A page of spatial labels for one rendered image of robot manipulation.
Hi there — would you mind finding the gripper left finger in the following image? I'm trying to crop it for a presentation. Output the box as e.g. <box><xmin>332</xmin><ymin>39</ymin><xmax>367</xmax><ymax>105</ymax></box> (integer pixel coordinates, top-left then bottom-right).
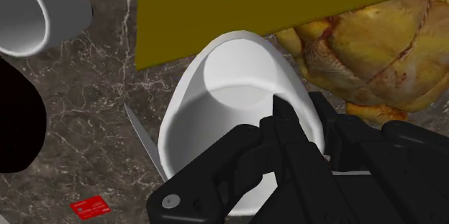
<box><xmin>146</xmin><ymin>94</ymin><xmax>352</xmax><ymax>224</ymax></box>

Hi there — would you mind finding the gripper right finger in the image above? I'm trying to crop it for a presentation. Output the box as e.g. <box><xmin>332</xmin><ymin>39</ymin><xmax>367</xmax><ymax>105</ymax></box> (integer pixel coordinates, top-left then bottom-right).
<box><xmin>307</xmin><ymin>91</ymin><xmax>449</xmax><ymax>224</ymax></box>

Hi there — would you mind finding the white cup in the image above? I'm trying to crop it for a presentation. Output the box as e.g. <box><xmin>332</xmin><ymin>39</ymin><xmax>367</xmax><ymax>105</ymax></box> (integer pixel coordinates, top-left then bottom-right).
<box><xmin>157</xmin><ymin>30</ymin><xmax>372</xmax><ymax>217</ymax></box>

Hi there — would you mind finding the silver knife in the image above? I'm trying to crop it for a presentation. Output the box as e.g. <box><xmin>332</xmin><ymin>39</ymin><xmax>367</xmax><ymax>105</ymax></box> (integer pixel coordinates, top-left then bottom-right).
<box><xmin>122</xmin><ymin>102</ymin><xmax>169</xmax><ymax>183</ymax></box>

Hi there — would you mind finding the roast chicken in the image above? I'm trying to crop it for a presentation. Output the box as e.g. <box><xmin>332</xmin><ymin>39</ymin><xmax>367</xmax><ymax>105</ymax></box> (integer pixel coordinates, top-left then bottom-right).
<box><xmin>275</xmin><ymin>0</ymin><xmax>449</xmax><ymax>126</ymax></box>

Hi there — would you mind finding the red card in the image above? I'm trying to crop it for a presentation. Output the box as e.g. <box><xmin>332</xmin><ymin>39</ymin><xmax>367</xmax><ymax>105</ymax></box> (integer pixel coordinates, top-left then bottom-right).
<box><xmin>69</xmin><ymin>194</ymin><xmax>112</xmax><ymax>221</ymax></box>

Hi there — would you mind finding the yellow box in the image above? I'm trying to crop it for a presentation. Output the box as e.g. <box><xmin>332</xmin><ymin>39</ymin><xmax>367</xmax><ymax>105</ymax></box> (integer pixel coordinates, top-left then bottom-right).
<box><xmin>135</xmin><ymin>0</ymin><xmax>449</xmax><ymax>72</ymax></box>

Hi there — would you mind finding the black rounded object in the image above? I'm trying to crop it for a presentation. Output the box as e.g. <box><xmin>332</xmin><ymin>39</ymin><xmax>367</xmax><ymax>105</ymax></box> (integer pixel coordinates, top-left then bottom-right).
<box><xmin>0</xmin><ymin>57</ymin><xmax>47</xmax><ymax>174</ymax></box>

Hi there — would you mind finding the grey cup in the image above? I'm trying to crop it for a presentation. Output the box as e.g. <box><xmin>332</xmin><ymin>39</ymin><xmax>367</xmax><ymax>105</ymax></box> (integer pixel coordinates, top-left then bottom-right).
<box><xmin>0</xmin><ymin>0</ymin><xmax>94</xmax><ymax>58</ymax></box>

